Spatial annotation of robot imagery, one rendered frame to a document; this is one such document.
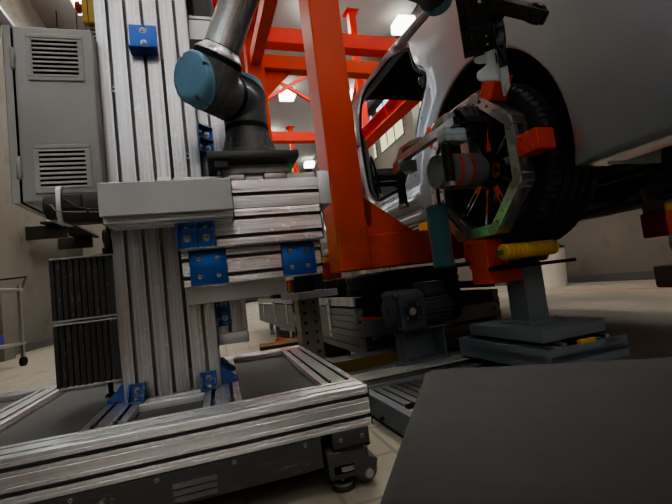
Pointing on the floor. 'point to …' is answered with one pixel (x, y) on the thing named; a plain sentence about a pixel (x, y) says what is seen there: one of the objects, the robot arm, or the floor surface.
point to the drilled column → (309, 325)
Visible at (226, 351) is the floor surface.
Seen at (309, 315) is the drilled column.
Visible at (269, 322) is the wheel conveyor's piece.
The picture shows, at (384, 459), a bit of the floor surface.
